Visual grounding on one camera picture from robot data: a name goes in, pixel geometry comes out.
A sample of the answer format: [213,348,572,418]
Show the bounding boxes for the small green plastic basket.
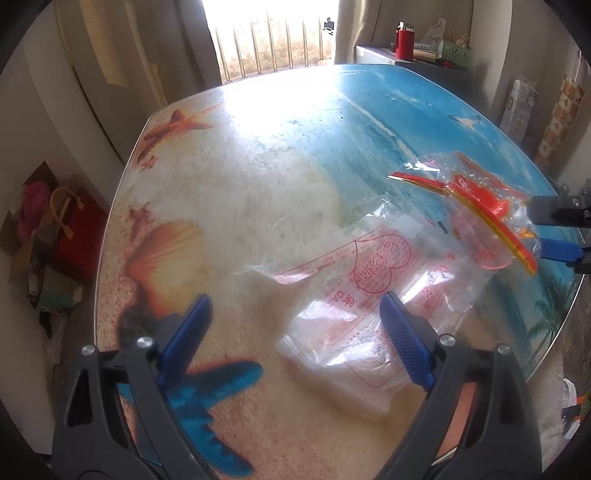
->
[438,39,472,70]

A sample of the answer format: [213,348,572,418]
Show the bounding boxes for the clear bag with red print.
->
[233,203,467,418]

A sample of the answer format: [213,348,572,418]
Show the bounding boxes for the clear bag red yellow trim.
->
[387,152,541,278]

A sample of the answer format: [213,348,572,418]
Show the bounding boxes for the grey cabinet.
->
[355,45,444,70]

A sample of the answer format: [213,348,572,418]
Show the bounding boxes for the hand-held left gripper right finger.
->
[379,291,541,480]

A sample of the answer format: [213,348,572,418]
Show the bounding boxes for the window metal grille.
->
[212,14,335,86]

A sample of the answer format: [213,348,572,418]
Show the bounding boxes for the white plastic bag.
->
[422,18,448,49]

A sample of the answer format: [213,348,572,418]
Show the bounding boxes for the tile pattern roll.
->
[536,74,580,169]

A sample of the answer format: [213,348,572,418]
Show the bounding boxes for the beach print glass table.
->
[95,65,583,467]

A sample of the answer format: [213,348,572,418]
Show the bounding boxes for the beige curtain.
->
[78,0,222,88]
[335,0,384,65]

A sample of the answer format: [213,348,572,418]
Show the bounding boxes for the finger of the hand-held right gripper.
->
[538,237,591,275]
[529,187,591,227]

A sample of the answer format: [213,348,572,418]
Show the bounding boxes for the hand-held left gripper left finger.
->
[52,293,214,480]

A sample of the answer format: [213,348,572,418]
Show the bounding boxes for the red thermos flask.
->
[394,21,416,61]

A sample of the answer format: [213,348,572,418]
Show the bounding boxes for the cardboard box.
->
[0,161,65,282]

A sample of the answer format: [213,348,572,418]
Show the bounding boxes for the red gift bag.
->
[51,187,112,282]

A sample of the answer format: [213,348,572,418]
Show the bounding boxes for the toilet paper pack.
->
[501,79,539,139]

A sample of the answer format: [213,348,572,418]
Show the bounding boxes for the pink plush item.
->
[16,181,54,241]

